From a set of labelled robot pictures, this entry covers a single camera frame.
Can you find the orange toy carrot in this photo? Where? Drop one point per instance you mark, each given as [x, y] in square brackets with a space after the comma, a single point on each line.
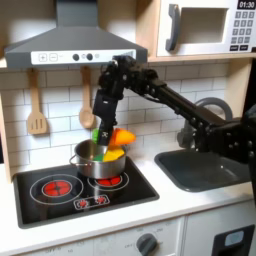
[124, 136]

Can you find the wooden spoon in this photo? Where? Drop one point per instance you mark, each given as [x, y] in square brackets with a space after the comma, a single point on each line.
[87, 116]

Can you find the steel pot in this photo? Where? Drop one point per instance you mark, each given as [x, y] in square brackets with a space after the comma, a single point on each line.
[100, 170]

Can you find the wooden slotted spatula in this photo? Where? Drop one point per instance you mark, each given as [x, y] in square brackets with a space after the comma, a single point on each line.
[36, 123]

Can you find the grey range hood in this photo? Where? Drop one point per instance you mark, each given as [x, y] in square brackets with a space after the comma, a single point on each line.
[76, 40]

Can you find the black stove cooktop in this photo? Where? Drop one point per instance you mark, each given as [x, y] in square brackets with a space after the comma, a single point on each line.
[40, 210]

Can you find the dark grey sink basin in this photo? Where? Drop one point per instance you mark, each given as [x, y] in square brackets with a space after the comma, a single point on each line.
[196, 173]

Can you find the white oven control panel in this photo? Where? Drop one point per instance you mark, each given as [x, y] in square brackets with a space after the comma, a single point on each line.
[110, 243]

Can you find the white toy microwave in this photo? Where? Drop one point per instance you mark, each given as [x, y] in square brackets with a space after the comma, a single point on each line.
[200, 48]

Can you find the dark grey tap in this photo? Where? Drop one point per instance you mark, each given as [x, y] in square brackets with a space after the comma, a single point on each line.
[218, 101]

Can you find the grey oven knob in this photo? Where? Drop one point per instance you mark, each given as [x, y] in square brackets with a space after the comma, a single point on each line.
[146, 245]

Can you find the black appliance door panel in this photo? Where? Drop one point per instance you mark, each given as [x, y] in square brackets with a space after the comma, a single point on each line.
[233, 248]

